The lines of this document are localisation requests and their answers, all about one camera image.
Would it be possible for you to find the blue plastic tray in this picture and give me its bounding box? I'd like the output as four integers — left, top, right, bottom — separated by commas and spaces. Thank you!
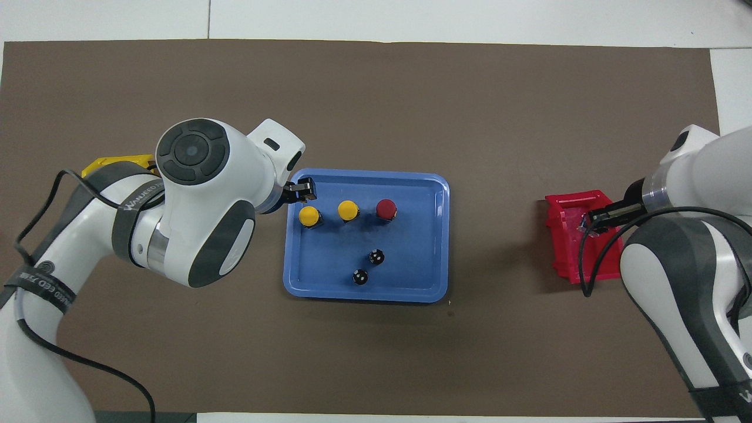
283, 169, 451, 304

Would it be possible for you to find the yellow plastic storage bin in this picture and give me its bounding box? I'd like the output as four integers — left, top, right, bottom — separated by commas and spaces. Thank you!
81, 154, 156, 180

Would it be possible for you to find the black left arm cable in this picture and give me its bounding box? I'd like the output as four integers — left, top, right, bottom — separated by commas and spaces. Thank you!
15, 169, 156, 423

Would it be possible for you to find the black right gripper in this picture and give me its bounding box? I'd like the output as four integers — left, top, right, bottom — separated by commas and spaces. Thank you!
589, 179, 650, 230

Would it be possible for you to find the red plastic storage bin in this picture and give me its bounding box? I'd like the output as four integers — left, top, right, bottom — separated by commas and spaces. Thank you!
545, 190, 625, 285

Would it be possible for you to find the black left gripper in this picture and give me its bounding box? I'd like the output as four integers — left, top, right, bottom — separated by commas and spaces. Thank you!
281, 179, 318, 206

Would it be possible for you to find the brown paper table mat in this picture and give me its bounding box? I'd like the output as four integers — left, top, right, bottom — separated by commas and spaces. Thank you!
0, 39, 720, 415

